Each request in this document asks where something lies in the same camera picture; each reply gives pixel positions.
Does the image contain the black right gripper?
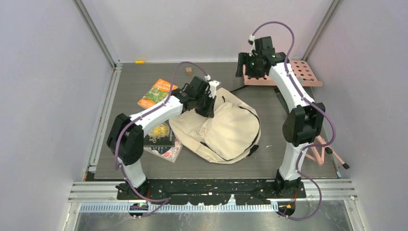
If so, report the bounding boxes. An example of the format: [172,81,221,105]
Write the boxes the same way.
[235,52,264,78]

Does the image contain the cream canvas backpack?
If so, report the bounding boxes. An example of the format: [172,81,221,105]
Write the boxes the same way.
[169,88,261,164]

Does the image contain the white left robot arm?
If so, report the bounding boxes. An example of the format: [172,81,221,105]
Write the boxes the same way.
[107,76,220,199]

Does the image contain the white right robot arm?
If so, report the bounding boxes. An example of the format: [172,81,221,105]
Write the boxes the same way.
[236,36,325,198]

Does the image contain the small wooden cube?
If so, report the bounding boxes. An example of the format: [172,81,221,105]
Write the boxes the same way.
[185,67,193,76]

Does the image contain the orange green paperback book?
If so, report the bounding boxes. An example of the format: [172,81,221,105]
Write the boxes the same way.
[138,79,171,109]

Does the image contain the pink perforated stand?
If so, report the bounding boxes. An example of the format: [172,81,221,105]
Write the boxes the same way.
[243,60,349,169]

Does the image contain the black moon cover book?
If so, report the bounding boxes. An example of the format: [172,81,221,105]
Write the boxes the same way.
[144,121,176,147]

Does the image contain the patterned book under black book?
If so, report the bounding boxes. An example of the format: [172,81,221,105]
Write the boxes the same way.
[144,139,183,163]

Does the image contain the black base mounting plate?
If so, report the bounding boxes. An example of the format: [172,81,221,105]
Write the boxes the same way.
[116,178,306,206]

